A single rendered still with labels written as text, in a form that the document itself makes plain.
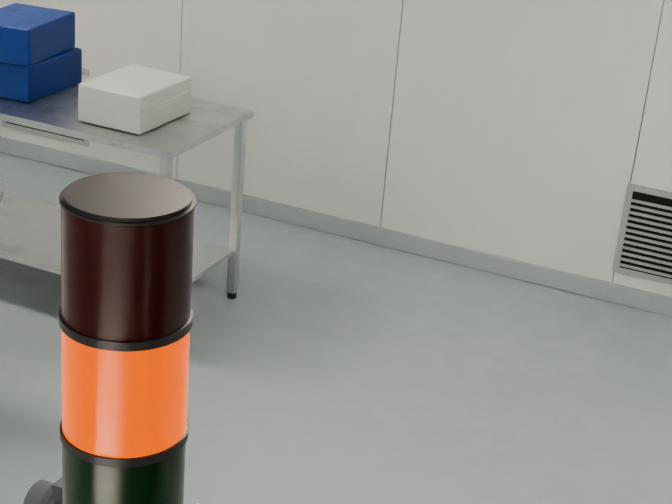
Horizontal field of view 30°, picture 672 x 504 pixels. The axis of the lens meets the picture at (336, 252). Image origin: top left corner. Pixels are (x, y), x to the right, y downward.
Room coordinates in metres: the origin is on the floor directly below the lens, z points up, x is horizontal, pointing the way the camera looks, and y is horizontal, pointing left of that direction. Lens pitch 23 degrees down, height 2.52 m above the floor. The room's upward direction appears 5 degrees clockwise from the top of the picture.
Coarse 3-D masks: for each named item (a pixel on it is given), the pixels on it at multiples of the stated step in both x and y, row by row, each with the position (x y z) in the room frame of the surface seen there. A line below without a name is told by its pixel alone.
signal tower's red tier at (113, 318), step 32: (64, 224) 0.42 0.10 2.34; (96, 224) 0.41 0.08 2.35; (160, 224) 0.41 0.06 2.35; (192, 224) 0.43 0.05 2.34; (64, 256) 0.42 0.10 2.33; (96, 256) 0.41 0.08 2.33; (128, 256) 0.41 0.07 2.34; (160, 256) 0.41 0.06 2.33; (192, 256) 0.43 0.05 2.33; (64, 288) 0.42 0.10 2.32; (96, 288) 0.41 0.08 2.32; (128, 288) 0.41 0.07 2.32; (160, 288) 0.41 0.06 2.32; (64, 320) 0.42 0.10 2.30; (96, 320) 0.41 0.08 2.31; (128, 320) 0.41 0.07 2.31; (160, 320) 0.41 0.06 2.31
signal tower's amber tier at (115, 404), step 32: (64, 352) 0.42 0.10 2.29; (96, 352) 0.41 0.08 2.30; (128, 352) 0.41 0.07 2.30; (160, 352) 0.41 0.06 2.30; (64, 384) 0.42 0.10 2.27; (96, 384) 0.41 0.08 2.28; (128, 384) 0.41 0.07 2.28; (160, 384) 0.41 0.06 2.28; (64, 416) 0.42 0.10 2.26; (96, 416) 0.41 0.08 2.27; (128, 416) 0.41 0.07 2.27; (160, 416) 0.41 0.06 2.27; (96, 448) 0.41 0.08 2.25; (128, 448) 0.41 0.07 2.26; (160, 448) 0.41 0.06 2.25
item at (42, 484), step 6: (42, 480) 2.31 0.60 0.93; (60, 480) 2.26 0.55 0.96; (36, 486) 2.28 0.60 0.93; (42, 486) 2.28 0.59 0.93; (48, 486) 2.28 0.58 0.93; (54, 486) 2.24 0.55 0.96; (60, 486) 2.24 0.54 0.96; (30, 492) 2.27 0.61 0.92; (36, 492) 2.27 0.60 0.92; (42, 492) 2.27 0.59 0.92; (48, 492) 2.27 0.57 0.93; (54, 492) 2.24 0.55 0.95; (60, 492) 2.23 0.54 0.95; (30, 498) 2.26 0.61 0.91; (36, 498) 2.26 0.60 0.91; (42, 498) 2.25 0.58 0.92; (48, 498) 2.25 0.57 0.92; (54, 498) 2.24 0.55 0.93; (60, 498) 2.23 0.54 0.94
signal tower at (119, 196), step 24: (72, 192) 0.43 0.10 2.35; (96, 192) 0.43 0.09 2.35; (120, 192) 0.43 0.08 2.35; (144, 192) 0.43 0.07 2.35; (168, 192) 0.43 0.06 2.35; (192, 192) 0.44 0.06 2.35; (96, 216) 0.41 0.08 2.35; (120, 216) 0.41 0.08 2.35; (144, 216) 0.41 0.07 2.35; (168, 216) 0.41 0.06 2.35; (192, 312) 0.43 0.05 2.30; (72, 336) 0.41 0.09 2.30; (168, 336) 0.41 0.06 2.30; (96, 456) 0.40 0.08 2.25; (144, 456) 0.41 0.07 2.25; (168, 456) 0.41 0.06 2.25
